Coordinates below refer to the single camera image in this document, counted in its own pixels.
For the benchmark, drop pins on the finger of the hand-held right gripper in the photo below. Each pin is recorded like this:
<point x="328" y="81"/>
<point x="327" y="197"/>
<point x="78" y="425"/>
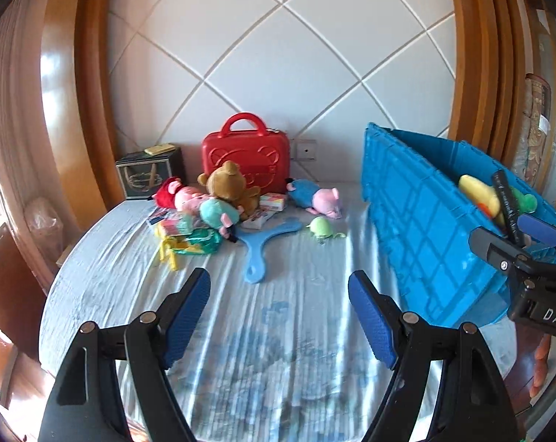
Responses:
<point x="538" y="228"/>
<point x="489" y="244"/>

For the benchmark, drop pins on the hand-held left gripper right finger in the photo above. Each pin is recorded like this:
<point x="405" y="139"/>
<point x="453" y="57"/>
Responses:
<point x="372" y="317"/>

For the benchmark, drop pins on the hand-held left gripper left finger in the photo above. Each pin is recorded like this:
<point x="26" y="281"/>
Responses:
<point x="188" y="317"/>

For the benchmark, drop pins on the black printed tube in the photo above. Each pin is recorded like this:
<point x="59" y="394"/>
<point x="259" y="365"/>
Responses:
<point x="508" y="202"/>

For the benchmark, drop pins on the blue plastic storage crate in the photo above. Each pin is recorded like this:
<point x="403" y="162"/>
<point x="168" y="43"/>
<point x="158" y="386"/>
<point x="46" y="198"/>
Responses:
<point x="420" y="221"/>

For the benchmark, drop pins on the person's right hand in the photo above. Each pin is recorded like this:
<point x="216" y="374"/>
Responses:
<point x="541" y="363"/>

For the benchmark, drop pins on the yellow duck plush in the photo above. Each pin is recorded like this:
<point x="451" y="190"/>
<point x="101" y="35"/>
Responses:
<point x="478" y="191"/>

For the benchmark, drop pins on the green yellow snack packet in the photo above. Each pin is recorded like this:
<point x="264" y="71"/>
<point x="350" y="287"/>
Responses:
<point x="199" y="241"/>

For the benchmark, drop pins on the blue hand mirror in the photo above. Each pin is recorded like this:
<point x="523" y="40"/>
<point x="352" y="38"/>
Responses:
<point x="255" y="258"/>

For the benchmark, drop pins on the patterned rolled rug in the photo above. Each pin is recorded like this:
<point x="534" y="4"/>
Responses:
<point x="535" y="138"/>

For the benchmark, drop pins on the green and pink packet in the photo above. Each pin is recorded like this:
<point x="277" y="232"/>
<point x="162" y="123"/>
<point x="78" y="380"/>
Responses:
<point x="172" y="228"/>

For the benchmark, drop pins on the small green turtle toy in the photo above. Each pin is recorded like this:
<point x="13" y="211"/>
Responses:
<point x="321" y="228"/>

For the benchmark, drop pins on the small dark card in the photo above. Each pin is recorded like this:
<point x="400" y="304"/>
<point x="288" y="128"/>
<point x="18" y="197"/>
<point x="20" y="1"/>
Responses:
<point x="156" y="215"/>

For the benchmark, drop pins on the teal plush toy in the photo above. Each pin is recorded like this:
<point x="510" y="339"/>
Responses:
<point x="213" y="212"/>

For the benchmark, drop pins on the pink pig plush red dress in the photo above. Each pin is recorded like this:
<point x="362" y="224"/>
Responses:
<point x="181" y="198"/>

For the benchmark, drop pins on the white printed card box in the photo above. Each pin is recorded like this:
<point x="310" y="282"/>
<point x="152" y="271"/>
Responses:
<point x="259" y="218"/>

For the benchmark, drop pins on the blue and pink plush toy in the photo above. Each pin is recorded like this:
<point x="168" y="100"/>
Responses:
<point x="314" y="195"/>

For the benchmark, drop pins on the brown teddy bear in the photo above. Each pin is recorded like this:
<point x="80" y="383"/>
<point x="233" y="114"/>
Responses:
<point x="227" y="184"/>

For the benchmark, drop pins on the white and pink small box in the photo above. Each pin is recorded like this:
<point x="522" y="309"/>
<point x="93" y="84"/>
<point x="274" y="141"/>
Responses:
<point x="273" y="201"/>

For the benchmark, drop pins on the black gift box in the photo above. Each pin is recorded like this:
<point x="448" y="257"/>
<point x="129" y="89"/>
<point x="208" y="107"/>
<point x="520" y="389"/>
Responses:
<point x="139" y="177"/>

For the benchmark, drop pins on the yellow flat case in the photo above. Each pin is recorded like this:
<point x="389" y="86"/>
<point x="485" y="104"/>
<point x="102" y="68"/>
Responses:
<point x="159" y="149"/>

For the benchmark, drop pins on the clear plastic bag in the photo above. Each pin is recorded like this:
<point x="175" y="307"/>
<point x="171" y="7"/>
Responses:
<point x="43" y="216"/>

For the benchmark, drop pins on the red toy suitcase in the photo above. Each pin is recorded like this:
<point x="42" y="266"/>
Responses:
<point x="259" y="152"/>

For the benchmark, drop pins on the white wall socket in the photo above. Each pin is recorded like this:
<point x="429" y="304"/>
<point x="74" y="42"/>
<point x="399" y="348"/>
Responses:
<point x="304" y="149"/>

